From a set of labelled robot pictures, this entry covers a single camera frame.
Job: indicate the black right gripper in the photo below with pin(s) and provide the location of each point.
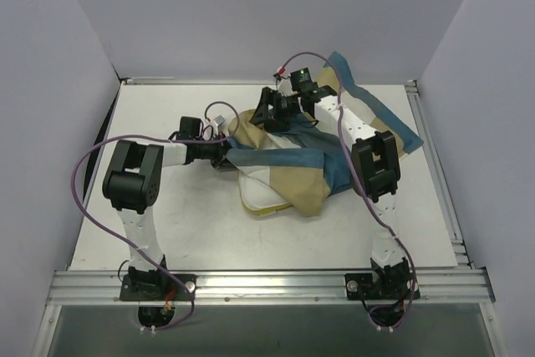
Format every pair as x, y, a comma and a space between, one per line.
269, 107

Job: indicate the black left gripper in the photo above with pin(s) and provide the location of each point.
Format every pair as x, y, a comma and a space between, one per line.
221, 155

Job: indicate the cream pillow with yellow edge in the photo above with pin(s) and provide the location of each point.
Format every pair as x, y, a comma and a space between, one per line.
257, 197

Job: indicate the blue tan white checked pillowcase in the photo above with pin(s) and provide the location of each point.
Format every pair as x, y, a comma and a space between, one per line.
306, 162

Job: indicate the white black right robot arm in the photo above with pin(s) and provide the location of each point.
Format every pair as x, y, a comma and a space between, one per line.
371, 155

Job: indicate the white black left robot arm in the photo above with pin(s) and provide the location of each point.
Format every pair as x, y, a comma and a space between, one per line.
132, 184

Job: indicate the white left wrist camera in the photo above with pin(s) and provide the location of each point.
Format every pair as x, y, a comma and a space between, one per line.
218, 122

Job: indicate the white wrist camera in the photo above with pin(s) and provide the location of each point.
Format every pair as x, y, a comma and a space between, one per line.
283, 85
218, 122

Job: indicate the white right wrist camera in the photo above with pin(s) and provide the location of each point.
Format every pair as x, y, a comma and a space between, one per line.
283, 85

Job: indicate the aluminium back frame rail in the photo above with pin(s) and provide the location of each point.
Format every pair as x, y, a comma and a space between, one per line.
176, 81

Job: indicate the aluminium frame rail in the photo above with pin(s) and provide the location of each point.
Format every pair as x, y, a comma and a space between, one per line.
176, 81
450, 285

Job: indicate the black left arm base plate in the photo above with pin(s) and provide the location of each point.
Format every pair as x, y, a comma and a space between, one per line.
138, 286

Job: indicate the aluminium front frame rail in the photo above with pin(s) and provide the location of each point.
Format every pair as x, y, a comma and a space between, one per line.
450, 285

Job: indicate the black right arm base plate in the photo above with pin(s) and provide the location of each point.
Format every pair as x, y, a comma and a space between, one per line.
372, 286

